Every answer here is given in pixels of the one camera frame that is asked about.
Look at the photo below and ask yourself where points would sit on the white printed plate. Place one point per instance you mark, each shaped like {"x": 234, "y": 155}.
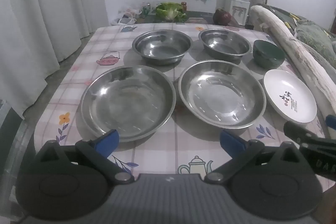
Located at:
{"x": 286, "y": 90}

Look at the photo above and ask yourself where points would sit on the red onion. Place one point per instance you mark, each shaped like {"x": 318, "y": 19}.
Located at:
{"x": 221, "y": 17}

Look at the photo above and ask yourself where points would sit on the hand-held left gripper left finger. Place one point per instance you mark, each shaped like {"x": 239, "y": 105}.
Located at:
{"x": 107, "y": 142}

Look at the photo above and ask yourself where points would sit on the white curtain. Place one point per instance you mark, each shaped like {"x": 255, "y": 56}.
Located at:
{"x": 42, "y": 16}

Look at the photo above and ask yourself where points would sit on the green quilt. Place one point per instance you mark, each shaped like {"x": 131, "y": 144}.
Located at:
{"x": 312, "y": 35}

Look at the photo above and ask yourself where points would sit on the steel bowl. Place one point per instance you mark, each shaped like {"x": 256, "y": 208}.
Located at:
{"x": 162, "y": 47}
{"x": 225, "y": 43}

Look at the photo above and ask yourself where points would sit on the small brown jar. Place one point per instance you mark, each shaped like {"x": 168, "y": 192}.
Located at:
{"x": 184, "y": 6}

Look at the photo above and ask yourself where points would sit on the white water dispenser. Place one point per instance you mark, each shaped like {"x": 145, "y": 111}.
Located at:
{"x": 237, "y": 10}

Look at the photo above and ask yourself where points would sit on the green cabbage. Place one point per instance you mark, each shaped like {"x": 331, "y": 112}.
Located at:
{"x": 169, "y": 11}

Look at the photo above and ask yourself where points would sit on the checked teapot print tablecloth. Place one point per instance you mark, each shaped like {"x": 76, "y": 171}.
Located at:
{"x": 105, "y": 37}

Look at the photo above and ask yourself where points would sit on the rolled white mat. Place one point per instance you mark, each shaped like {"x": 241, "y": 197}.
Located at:
{"x": 296, "y": 50}

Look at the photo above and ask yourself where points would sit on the grey metal frame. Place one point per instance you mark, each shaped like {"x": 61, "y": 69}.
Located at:
{"x": 13, "y": 150}

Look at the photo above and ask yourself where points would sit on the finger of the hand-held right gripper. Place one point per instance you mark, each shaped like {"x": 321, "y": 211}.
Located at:
{"x": 298, "y": 133}
{"x": 331, "y": 124}

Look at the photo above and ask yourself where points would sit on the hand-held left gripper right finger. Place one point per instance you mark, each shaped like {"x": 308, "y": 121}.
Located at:
{"x": 232, "y": 144}

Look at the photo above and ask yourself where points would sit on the dark green bowl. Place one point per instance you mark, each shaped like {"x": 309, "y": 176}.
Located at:
{"x": 267, "y": 54}

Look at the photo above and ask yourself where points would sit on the large steel plate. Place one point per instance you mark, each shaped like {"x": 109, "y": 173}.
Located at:
{"x": 223, "y": 98}
{"x": 126, "y": 103}

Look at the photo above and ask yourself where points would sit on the white plastic bags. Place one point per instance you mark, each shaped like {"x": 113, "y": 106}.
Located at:
{"x": 126, "y": 15}

